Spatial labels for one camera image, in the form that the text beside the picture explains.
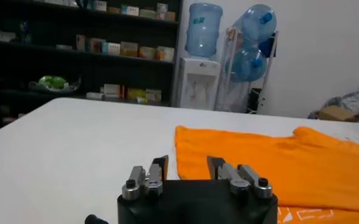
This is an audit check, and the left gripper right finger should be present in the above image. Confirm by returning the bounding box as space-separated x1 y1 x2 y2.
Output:
207 156 273 199

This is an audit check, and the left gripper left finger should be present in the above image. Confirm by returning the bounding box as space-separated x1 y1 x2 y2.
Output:
121 155 169 200

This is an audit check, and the orange t-shirt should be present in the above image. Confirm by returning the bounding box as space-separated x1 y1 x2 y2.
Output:
174 125 359 224

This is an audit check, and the white metal jug rack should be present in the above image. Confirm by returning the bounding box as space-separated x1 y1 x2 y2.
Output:
214 27 279 115

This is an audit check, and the yellow green medicine carton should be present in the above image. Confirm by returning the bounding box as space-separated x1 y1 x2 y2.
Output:
127 88 146 101

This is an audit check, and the white red medicine carton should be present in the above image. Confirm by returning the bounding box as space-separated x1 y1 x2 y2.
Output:
103 83 121 99

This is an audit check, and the white water dispenser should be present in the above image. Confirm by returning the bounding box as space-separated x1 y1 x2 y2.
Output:
179 57 221 111

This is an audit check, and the cardboard box with flaps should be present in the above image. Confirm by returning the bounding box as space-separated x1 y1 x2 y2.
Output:
318 105 359 122

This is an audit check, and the orange white medicine carton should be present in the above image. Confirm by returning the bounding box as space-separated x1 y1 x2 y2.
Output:
138 46 157 60

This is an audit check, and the beige white medicine carton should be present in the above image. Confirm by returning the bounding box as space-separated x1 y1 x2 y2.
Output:
120 41 139 58

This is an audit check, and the green white bowl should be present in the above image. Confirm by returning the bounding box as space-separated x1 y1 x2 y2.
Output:
29 75 82 94

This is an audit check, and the blue water jug with label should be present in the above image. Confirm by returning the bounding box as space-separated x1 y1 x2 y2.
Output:
185 2 224 58

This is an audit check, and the black shelving unit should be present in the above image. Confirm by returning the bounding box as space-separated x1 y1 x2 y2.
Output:
0 0 183 135

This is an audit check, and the green white medicine carton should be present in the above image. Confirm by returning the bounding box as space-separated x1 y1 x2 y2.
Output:
139 9 157 19

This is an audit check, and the tall pink print carton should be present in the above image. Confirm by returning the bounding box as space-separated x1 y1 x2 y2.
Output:
157 2 169 21

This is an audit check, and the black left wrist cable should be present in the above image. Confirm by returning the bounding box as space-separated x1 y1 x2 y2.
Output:
84 214 110 224

